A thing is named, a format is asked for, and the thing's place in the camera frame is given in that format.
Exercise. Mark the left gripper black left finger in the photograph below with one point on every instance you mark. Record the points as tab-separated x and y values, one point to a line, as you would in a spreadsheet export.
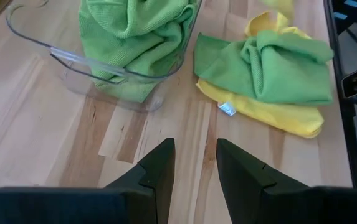
147	193

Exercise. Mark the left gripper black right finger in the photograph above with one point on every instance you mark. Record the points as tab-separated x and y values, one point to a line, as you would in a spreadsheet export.
253	193

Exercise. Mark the yellow microfiber towel with label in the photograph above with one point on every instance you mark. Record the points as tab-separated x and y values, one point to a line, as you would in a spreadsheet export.
284	118

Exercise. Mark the green microfiber towel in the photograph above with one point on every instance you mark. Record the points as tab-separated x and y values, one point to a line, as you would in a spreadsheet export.
274	71
134	34

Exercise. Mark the clear plastic basket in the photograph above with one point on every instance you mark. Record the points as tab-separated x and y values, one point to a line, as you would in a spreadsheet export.
72	59

